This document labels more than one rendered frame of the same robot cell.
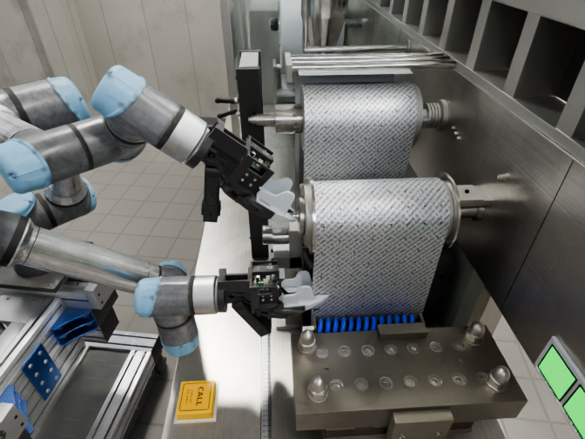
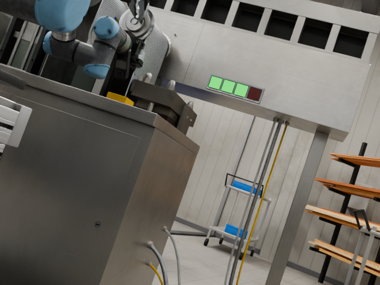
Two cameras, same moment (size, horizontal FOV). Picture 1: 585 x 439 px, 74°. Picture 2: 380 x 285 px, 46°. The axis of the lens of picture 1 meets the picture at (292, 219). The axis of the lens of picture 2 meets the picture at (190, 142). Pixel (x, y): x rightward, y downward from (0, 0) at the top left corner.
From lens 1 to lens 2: 180 cm
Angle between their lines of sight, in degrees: 78
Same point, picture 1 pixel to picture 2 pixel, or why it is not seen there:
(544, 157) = (192, 25)
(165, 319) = (117, 40)
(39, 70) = not seen: outside the picture
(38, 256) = not seen: outside the picture
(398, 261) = (156, 57)
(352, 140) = (113, 10)
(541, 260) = (198, 55)
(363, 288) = (146, 68)
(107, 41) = not seen: outside the picture
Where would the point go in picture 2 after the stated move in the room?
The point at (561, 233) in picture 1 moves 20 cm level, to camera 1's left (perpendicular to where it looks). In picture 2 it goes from (205, 43) to (193, 24)
